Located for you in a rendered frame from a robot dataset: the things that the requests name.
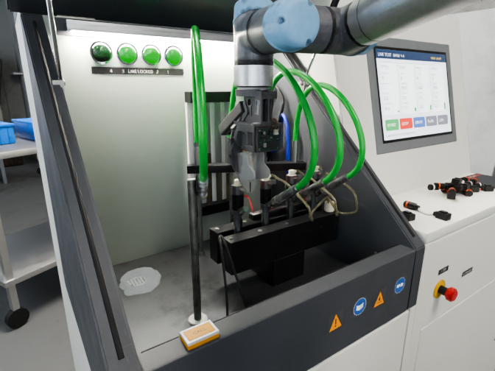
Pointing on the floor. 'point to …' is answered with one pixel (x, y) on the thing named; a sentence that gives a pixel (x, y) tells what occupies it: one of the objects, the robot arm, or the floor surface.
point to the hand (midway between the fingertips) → (247, 185)
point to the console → (469, 295)
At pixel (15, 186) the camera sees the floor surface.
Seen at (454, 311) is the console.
